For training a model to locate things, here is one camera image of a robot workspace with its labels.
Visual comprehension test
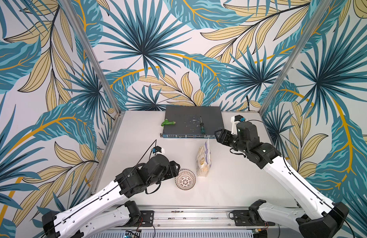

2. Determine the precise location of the white patterned breakfast bowl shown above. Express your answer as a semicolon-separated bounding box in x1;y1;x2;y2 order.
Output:
175;169;196;190

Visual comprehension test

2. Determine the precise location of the clear oats bag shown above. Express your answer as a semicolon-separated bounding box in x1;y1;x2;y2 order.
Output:
196;139;211;177

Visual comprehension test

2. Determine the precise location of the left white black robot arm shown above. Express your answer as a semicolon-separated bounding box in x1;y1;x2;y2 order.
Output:
42;153;181;238

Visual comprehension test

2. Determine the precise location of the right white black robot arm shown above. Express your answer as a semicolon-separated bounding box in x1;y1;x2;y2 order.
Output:
215;115;349;238

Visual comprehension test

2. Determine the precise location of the green plastic fitting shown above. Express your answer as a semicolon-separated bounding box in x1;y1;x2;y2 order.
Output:
161;119;176;127

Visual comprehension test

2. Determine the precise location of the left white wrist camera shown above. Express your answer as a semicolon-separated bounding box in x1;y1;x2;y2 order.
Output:
151;146;165;155

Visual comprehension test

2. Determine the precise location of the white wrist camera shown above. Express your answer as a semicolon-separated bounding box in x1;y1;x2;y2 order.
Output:
231;115;246;135
151;146;165;155

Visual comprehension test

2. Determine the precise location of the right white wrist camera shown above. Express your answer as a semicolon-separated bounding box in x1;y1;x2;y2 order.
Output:
231;115;246;135

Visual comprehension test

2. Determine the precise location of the green handled screwdriver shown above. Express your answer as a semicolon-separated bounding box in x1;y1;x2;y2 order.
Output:
200;117;205;134

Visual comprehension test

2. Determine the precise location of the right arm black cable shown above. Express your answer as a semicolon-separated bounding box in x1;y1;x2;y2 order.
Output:
244;118;355;238

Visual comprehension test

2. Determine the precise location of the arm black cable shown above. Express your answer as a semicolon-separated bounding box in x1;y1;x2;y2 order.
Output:
244;118;355;238
43;139;158;236

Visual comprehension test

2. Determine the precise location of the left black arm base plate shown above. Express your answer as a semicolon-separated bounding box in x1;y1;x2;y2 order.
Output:
122;210;155;227

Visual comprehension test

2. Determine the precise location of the grey network switch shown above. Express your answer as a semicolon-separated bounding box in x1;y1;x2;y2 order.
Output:
160;106;224;139

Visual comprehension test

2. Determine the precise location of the aluminium front rail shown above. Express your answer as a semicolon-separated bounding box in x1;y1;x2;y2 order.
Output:
64;205;324;238

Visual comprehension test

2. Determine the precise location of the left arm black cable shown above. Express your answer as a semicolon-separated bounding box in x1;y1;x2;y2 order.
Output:
43;139;158;236

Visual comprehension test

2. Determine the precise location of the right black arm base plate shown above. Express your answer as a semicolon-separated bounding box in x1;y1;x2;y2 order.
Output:
228;210;275;227

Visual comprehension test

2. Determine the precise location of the right aluminium frame post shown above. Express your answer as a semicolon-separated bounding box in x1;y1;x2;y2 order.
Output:
259;0;331;116

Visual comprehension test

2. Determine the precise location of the aluminium frame post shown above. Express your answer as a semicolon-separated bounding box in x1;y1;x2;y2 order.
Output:
59;0;121;117
259;0;331;116

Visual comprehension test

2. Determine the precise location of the left aluminium frame post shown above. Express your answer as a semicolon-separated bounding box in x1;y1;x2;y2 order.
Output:
59;0;121;117

